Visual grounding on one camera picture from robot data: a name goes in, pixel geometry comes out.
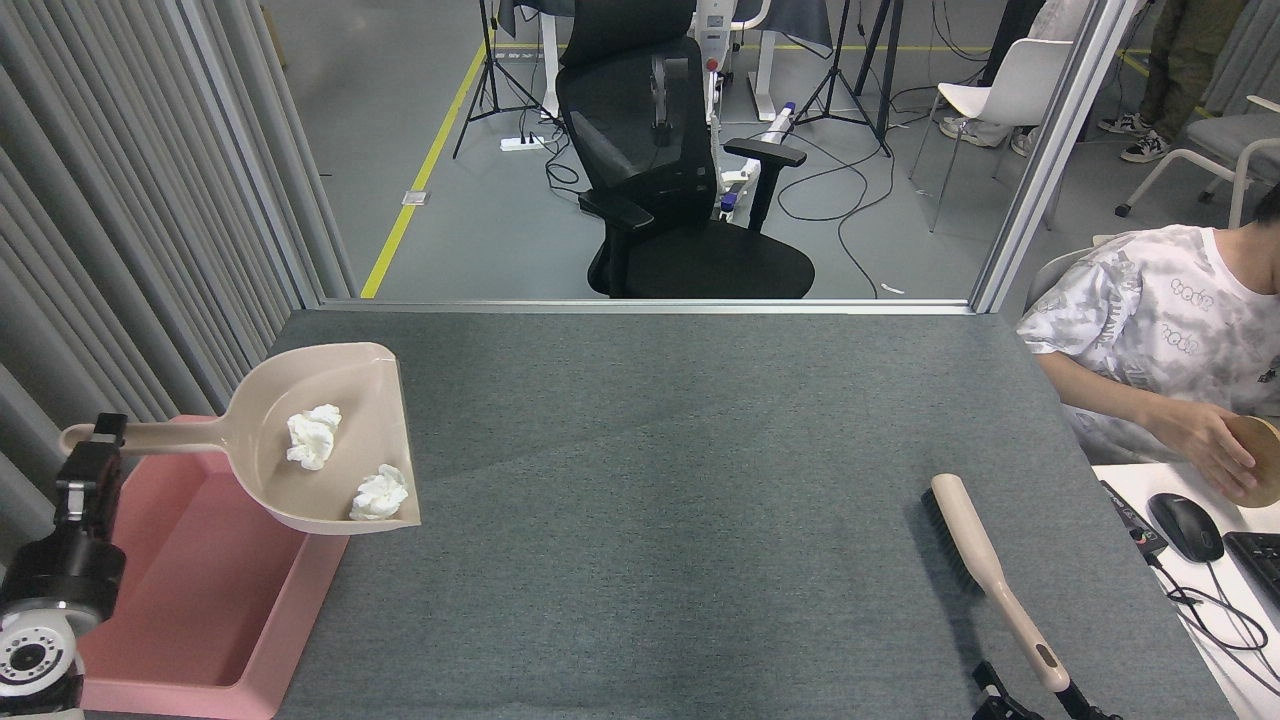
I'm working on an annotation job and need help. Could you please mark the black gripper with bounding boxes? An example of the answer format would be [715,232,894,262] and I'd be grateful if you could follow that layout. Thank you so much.
[0,413,128,636]

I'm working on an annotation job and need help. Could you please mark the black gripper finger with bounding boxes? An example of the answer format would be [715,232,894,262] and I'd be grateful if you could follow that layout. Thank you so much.
[1055,678,1123,720]
[972,660,1036,720]

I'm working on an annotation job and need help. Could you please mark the beige hand brush black bristles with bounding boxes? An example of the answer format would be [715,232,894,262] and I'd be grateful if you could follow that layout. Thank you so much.
[920,473,1073,694]

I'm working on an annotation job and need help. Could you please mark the white tissue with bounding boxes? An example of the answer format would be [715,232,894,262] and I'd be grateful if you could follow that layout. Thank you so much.
[286,404,343,472]
[349,463,411,522]

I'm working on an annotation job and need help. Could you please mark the beige plastic dustpan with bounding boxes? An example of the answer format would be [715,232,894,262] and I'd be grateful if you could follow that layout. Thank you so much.
[60,342,422,537]

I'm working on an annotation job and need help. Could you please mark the round wooden disc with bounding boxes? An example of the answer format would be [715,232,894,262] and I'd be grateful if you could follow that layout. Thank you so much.
[1200,415,1280,509]

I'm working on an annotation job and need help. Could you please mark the pink plastic bin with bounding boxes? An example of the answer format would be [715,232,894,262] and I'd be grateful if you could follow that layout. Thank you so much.
[75,415,351,720]

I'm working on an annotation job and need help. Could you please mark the person's hand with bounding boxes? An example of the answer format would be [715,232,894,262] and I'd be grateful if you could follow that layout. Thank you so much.
[1150,400,1259,501]

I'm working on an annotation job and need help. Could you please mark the white desk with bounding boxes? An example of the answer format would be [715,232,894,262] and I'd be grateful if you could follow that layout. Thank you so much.
[1090,460,1280,720]

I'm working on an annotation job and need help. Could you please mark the small black flat device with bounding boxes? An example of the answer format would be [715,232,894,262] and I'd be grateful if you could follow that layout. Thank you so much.
[1098,480,1169,557]

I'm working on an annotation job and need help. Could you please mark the black computer mouse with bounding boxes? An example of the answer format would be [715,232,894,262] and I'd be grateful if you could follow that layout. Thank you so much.
[1147,492,1226,564]

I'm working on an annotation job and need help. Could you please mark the black keyboard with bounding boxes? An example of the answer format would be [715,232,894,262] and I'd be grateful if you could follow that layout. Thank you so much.
[1222,531,1280,609]

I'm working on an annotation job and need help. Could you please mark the grey pleated curtain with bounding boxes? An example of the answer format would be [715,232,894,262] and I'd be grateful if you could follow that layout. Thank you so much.
[0,0,357,601]

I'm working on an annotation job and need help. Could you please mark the person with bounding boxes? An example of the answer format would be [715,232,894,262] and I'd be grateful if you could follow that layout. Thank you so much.
[938,0,1101,158]
[1098,0,1251,164]
[1015,180,1280,501]

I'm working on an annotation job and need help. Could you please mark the grey chair backrest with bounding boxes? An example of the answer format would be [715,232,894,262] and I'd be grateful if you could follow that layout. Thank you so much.
[1025,247,1096,311]

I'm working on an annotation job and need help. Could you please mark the black tripod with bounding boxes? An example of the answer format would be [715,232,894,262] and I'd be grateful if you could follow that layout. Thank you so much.
[795,0,906,159]
[452,0,546,161]

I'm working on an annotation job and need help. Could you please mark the white blue wheeled device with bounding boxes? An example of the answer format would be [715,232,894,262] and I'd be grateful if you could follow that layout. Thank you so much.
[700,58,799,223]

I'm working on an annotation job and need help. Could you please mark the white plastic chair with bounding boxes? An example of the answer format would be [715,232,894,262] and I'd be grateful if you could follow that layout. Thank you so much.
[908,38,1076,234]

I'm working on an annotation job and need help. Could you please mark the black mesh office chair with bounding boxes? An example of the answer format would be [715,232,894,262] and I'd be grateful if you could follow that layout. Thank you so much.
[555,0,816,300]

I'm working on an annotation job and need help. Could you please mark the black mouse cable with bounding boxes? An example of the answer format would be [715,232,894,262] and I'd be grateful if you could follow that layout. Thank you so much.
[1140,545,1280,701]

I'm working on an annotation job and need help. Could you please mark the silver table edge rail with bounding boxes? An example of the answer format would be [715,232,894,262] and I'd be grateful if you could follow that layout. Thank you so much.
[320,298,976,317]

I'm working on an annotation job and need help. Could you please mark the grey chair white frame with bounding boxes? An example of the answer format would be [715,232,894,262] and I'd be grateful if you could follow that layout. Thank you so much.
[1115,95,1280,231]

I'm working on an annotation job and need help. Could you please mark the white desk frame dark cover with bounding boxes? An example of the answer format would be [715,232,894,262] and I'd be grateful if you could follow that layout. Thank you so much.
[497,0,836,123]

